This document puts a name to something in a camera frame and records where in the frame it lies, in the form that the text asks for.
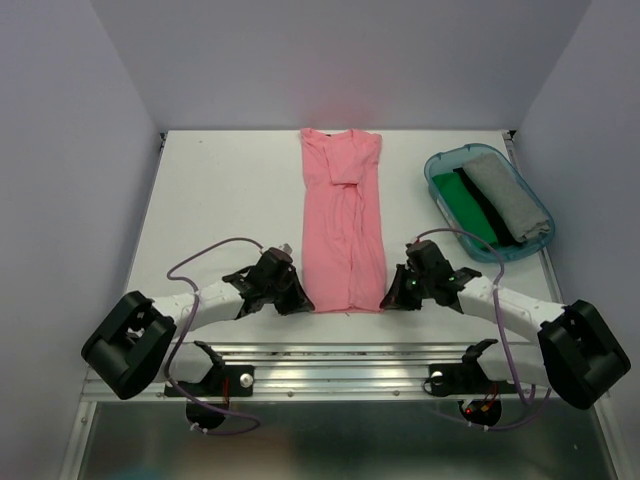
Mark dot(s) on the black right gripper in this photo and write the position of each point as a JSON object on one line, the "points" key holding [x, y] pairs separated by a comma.
{"points": [[395, 299]]}

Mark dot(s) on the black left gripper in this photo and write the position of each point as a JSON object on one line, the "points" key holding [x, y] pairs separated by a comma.
{"points": [[298, 301]]}

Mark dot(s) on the pink t-shirt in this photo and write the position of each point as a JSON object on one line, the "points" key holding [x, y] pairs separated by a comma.
{"points": [[344, 265]]}

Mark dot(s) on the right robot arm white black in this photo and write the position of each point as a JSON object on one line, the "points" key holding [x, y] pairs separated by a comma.
{"points": [[568, 349]]}

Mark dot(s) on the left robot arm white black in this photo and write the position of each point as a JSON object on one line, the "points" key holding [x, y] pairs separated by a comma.
{"points": [[130, 349]]}

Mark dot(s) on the rolled green t-shirt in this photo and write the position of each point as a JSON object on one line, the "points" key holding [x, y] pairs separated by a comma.
{"points": [[465, 209]]}

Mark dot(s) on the rolled black t-shirt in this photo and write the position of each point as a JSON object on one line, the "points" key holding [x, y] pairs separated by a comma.
{"points": [[499, 227]]}

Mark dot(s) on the blue translucent plastic bin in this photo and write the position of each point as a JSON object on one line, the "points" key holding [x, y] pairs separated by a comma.
{"points": [[475, 247]]}

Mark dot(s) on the rolled grey t-shirt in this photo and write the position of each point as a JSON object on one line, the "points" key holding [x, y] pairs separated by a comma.
{"points": [[523, 217]]}

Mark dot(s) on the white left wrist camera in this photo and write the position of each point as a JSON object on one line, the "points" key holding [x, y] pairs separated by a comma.
{"points": [[286, 248]]}

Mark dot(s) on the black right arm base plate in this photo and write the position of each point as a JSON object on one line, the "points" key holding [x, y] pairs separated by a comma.
{"points": [[447, 379]]}

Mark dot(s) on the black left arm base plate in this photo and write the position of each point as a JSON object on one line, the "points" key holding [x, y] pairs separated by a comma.
{"points": [[217, 381]]}

